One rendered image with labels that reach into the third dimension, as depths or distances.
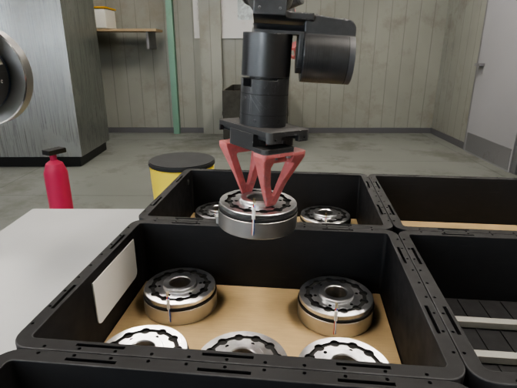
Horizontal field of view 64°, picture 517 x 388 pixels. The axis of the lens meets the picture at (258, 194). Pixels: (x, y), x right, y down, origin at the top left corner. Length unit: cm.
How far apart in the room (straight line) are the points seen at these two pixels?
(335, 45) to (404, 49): 616
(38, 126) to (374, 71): 448
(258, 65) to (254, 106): 5
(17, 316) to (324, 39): 75
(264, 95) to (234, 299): 31
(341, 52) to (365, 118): 610
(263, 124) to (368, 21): 605
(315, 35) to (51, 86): 440
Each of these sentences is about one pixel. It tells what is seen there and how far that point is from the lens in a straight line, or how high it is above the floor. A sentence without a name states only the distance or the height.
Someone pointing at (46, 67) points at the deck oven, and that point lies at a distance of 480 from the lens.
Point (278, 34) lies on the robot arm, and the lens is 48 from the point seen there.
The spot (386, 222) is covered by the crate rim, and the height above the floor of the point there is 93.
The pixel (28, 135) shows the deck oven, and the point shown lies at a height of 34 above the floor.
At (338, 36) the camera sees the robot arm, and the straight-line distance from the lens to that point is 50.
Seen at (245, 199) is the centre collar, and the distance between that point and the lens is 53.
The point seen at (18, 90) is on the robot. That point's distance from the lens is 99.
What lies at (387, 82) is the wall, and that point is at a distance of 660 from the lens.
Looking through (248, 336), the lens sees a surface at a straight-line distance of 52.
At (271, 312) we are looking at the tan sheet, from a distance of 61.
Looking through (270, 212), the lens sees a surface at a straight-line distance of 50.
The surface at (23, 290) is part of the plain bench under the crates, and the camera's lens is 103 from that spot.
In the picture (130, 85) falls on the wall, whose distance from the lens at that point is 663.
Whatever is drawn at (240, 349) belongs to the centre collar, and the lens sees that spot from 49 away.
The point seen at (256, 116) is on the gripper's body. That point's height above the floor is 111.
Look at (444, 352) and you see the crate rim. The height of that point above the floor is 93.
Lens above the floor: 118
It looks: 19 degrees down
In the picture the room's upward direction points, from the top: straight up
